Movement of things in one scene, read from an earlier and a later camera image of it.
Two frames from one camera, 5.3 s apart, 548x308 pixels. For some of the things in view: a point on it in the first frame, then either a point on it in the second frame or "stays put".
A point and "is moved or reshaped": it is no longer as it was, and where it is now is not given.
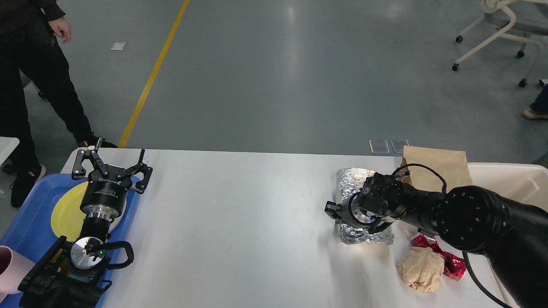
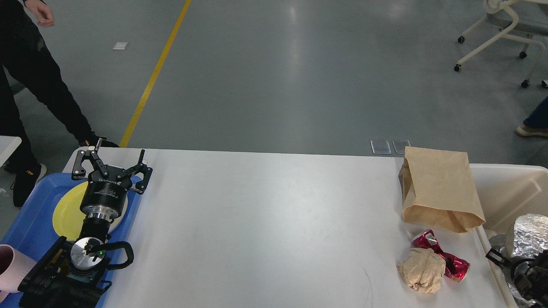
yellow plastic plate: [68, 217] stays put
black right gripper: [352, 214] to [531, 274]
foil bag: [349, 182] is moved or reshaped
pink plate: [115, 222] stays put
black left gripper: [105, 195] stays put
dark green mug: [84, 279] stays put
